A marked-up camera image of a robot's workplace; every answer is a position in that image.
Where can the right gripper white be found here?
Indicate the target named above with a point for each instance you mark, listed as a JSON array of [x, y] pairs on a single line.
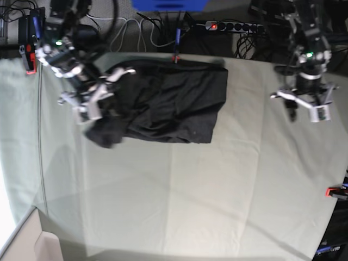
[[86, 105]]

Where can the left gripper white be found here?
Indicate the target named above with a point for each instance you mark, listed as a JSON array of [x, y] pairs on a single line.
[[317, 103]]

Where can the black t-shirt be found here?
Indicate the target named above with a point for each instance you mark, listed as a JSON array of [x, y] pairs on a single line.
[[162, 102]]

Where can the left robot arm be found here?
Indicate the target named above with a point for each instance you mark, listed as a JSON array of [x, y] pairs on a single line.
[[311, 53]]

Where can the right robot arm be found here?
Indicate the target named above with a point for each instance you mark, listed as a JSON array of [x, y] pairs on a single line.
[[71, 56]]

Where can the red black clamp left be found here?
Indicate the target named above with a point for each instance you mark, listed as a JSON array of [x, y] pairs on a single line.
[[27, 53]]

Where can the red black clamp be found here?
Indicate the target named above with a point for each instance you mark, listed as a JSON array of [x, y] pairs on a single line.
[[337, 192], [27, 53], [175, 59]]

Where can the light green table cloth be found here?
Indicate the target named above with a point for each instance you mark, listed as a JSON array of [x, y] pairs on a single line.
[[256, 192]]

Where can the red black clamp right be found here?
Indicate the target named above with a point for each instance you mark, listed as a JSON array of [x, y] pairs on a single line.
[[337, 192]]

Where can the red black clamp middle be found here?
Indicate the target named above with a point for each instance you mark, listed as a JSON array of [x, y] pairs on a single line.
[[175, 59]]

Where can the blue plastic box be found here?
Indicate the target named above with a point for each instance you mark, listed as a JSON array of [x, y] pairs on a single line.
[[169, 5]]

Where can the black power strip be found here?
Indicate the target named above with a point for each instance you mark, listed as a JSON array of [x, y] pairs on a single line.
[[235, 27]]

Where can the beige side table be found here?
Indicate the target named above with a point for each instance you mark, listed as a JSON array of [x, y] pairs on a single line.
[[30, 242]]

